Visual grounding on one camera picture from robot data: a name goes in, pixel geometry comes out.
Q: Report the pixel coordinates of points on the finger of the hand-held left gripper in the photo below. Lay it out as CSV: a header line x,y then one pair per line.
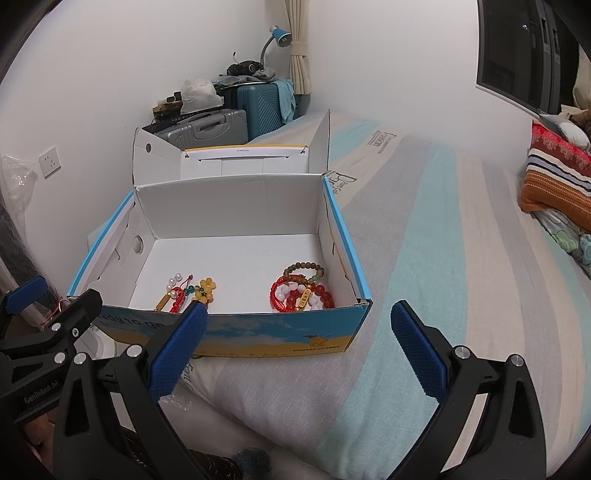
x,y
78,314
25,295

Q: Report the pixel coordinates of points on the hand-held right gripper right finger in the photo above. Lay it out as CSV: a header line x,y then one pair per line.
x,y
420,355

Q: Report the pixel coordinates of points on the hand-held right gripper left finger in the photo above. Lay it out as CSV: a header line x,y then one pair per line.
x,y
180,350

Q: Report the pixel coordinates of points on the white pearl jewelry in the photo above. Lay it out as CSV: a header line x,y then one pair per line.
x,y
173,281

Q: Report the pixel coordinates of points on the blue yellow cardboard box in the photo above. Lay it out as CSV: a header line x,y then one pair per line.
x,y
231,198

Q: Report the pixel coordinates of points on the floral pillow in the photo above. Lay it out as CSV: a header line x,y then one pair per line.
x,y
572,240

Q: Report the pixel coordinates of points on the dark small boxes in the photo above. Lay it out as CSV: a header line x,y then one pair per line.
x,y
167,105

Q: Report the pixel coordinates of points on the silver suitcase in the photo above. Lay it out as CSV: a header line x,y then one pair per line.
x,y
217,127

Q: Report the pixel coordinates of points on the striped orange pillow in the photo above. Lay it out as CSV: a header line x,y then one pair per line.
x,y
558,170

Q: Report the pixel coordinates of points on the white plastic bag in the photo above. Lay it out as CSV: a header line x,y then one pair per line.
x,y
198,94

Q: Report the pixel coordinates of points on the teal suitcase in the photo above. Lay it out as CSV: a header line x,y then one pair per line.
x,y
258,108

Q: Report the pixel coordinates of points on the teal cloth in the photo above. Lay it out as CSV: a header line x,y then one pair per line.
x,y
287,101

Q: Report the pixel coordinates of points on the black device on suitcase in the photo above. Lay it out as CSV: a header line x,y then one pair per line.
x,y
242,68

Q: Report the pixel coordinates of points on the beige curtain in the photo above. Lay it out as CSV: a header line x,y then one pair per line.
x,y
300,55

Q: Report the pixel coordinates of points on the dark window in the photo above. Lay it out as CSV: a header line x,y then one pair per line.
x,y
521,50

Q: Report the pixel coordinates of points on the blue desk lamp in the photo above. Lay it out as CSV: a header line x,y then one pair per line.
x,y
279,36

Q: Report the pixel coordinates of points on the white wall socket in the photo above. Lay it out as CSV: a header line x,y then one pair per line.
x,y
50,161

